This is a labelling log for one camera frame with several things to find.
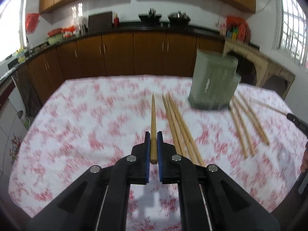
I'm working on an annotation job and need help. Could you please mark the wooden chopstick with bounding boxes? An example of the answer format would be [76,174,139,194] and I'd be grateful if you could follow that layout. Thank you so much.
[234,93,270,146]
[232,96,255,157]
[165,93,198,165]
[150,95,158,164]
[168,94,204,166]
[162,94,186,156]
[230,105,248,159]
[249,98,288,116]

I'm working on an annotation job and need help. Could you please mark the brown lower kitchen cabinets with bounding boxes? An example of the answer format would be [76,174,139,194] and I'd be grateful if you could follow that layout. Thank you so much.
[9,31,225,117]

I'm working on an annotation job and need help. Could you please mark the person right hand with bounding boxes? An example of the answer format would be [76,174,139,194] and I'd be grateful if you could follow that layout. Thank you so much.
[300,142,308,173]

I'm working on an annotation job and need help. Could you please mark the beige side table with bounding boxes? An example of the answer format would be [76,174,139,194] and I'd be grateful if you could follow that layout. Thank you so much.
[223,39,295,99]

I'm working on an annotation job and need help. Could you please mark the floral white tablecloth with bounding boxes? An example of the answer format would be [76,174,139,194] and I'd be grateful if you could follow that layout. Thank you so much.
[8,76,307,230]

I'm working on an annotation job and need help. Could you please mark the window with grille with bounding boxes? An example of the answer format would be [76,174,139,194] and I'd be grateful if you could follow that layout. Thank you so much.
[276,0,307,68]

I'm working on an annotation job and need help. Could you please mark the green perforated utensil holder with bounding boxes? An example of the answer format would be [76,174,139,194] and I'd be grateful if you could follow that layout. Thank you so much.
[188,49,241,110]

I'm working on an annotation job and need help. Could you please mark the white floral appliance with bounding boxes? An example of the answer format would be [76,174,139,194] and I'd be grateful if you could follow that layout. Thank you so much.
[1,88,27,176]

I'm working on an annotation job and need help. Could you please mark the condiment bottles and red bag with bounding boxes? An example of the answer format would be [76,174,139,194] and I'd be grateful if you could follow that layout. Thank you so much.
[220,16,251,44]

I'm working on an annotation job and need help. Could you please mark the black wok with lid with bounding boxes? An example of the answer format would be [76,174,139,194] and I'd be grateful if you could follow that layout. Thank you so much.
[168,11,191,27]

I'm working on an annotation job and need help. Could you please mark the yellow detergent bottle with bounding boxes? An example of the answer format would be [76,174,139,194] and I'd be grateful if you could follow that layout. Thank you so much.
[16,48,26,63]

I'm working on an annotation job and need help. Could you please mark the red and green basins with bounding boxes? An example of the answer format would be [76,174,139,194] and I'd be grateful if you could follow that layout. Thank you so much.
[46,28,63,45]

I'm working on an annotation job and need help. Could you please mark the dark cutting board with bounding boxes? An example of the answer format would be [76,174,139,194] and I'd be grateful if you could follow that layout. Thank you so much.
[88,11,113,32]

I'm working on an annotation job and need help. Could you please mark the red bottle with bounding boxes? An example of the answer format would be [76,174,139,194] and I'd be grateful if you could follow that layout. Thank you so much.
[113,13,120,27]

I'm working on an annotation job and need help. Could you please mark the black wok left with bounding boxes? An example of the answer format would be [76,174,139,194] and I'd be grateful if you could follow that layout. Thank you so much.
[138,8,162,27]

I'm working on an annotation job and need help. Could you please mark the red plastic bag hanging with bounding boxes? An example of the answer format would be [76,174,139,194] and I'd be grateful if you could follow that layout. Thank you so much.
[25,13,40,33]

